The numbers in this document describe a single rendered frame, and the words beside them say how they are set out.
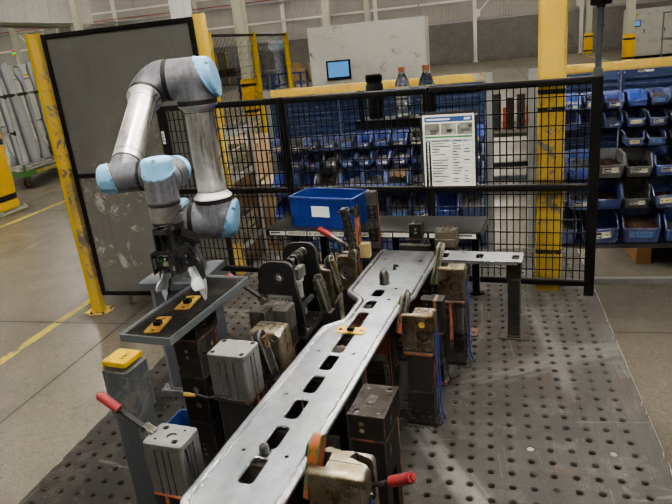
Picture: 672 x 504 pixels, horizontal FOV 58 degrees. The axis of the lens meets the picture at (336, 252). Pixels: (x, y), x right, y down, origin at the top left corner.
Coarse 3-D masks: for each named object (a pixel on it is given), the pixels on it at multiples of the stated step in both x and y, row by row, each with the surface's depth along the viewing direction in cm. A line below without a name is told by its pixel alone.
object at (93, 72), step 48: (48, 48) 393; (96, 48) 385; (144, 48) 377; (192, 48) 368; (48, 96) 402; (96, 96) 396; (96, 144) 409; (96, 192) 422; (144, 192) 412; (96, 240) 436; (144, 240) 425; (96, 288) 447
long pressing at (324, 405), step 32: (384, 256) 218; (416, 256) 215; (352, 288) 191; (384, 288) 190; (416, 288) 188; (352, 320) 170; (384, 320) 168; (320, 352) 154; (352, 352) 152; (288, 384) 141; (320, 384) 139; (352, 384) 138; (256, 416) 129; (320, 416) 127; (224, 448) 119; (256, 448) 119; (288, 448) 118; (224, 480) 111; (256, 480) 110; (288, 480) 109
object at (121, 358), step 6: (120, 348) 131; (114, 354) 128; (120, 354) 128; (126, 354) 128; (132, 354) 127; (138, 354) 128; (108, 360) 126; (114, 360) 126; (120, 360) 125; (126, 360) 125; (132, 360) 126; (108, 366) 126; (114, 366) 125; (120, 366) 124; (126, 366) 124
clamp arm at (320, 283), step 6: (318, 276) 177; (312, 282) 177; (318, 282) 177; (324, 282) 179; (318, 288) 177; (324, 288) 179; (318, 294) 178; (324, 294) 179; (318, 300) 179; (324, 300) 178; (324, 306) 179; (330, 306) 180
